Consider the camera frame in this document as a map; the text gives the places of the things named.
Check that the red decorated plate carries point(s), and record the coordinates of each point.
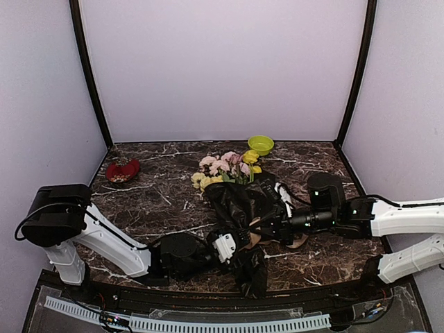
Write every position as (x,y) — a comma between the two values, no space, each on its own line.
(122,170)

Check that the yellow fake flower stem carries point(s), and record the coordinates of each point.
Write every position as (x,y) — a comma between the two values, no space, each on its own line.
(249,165)

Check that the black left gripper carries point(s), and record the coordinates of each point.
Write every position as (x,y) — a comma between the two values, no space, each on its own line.
(232,263)

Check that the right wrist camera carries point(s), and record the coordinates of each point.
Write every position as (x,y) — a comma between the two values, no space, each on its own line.
(278,194)

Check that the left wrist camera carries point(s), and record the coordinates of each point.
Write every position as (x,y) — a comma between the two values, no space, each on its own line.
(225,244)

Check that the black front rail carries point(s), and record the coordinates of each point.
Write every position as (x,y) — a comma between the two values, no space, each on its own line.
(332,298)

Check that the white cable duct strip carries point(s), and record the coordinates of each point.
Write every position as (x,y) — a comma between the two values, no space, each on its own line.
(191,322)

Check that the black wrapping paper sheet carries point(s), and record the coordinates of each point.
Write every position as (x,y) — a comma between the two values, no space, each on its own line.
(236,207)

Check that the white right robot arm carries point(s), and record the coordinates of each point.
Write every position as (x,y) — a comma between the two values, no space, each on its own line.
(424,216)

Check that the green bowl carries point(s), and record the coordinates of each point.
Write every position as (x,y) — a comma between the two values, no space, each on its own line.
(263,145)

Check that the circuit board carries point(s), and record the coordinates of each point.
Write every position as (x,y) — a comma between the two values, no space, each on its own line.
(373,310)
(113,320)

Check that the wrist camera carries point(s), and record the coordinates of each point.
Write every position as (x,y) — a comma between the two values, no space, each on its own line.
(278,194)
(225,244)

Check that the beige ribbon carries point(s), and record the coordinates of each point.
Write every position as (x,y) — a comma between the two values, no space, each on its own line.
(267,231)

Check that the black frame post right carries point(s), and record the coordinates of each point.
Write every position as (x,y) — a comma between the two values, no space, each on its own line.
(364,49)

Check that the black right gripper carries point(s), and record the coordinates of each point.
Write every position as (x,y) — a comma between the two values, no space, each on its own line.
(281,231)

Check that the right circuit board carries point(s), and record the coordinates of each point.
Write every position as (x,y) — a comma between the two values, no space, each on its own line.
(373,310)

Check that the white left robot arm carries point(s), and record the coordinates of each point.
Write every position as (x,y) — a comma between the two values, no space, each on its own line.
(63,216)

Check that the left circuit board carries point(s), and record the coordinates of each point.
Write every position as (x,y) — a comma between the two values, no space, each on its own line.
(113,320)

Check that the black frame post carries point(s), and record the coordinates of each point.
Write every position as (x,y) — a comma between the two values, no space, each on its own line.
(364,49)
(79,32)

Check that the black frame post left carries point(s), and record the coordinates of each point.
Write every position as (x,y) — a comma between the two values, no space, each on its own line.
(79,32)

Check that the pink fake flower stem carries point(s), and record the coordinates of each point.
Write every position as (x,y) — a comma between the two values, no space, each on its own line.
(236,164)
(214,165)

